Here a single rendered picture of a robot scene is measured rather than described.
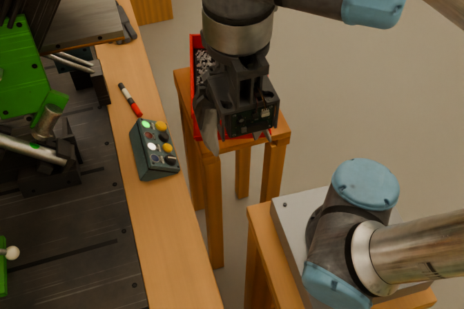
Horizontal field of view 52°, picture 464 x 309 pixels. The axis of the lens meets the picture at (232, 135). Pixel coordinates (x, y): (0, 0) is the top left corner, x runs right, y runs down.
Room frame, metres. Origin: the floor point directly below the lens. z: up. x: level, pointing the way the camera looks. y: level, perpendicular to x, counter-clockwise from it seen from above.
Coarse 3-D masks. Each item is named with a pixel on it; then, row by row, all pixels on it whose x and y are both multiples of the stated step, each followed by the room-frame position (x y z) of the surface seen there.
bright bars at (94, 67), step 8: (48, 56) 0.82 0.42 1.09; (56, 56) 0.84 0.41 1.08; (64, 56) 0.86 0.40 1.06; (72, 56) 0.87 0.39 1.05; (64, 64) 0.83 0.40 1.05; (72, 64) 0.84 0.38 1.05; (88, 64) 0.87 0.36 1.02; (96, 64) 0.88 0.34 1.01; (88, 72) 0.85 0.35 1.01; (96, 72) 0.85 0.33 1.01; (96, 80) 0.84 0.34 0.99; (104, 80) 0.85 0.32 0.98; (96, 88) 0.84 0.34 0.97; (104, 88) 0.84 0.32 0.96; (104, 96) 0.84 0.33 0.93; (104, 104) 0.84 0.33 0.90
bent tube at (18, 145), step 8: (0, 72) 0.67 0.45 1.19; (0, 80) 0.65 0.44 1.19; (0, 136) 0.61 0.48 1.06; (8, 136) 0.62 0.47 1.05; (0, 144) 0.60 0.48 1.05; (8, 144) 0.60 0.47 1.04; (16, 144) 0.61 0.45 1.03; (24, 144) 0.61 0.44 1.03; (24, 152) 0.60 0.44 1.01; (32, 152) 0.61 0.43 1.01; (40, 152) 0.61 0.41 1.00; (48, 152) 0.62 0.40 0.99; (48, 160) 0.61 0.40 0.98; (56, 160) 0.61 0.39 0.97; (64, 160) 0.61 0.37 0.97
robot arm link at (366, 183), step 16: (352, 160) 0.50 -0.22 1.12; (368, 160) 0.50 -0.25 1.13; (336, 176) 0.46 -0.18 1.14; (352, 176) 0.46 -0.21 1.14; (368, 176) 0.46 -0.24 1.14; (384, 176) 0.46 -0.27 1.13; (336, 192) 0.44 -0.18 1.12; (352, 192) 0.42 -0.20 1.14; (368, 192) 0.42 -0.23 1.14; (384, 192) 0.43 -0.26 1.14; (336, 208) 0.41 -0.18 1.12; (352, 208) 0.40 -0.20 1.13; (368, 208) 0.40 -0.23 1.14; (384, 208) 0.40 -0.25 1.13; (384, 224) 0.38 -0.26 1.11
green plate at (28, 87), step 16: (0, 32) 0.71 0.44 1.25; (16, 32) 0.72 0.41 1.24; (0, 48) 0.70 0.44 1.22; (16, 48) 0.71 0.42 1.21; (32, 48) 0.71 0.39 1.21; (0, 64) 0.69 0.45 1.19; (16, 64) 0.69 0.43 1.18; (32, 64) 0.70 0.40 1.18; (16, 80) 0.68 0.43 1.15; (32, 80) 0.69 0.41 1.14; (0, 96) 0.66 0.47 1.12; (16, 96) 0.67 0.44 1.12; (32, 96) 0.68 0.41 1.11; (0, 112) 0.65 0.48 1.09; (16, 112) 0.66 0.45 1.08; (32, 112) 0.66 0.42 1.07
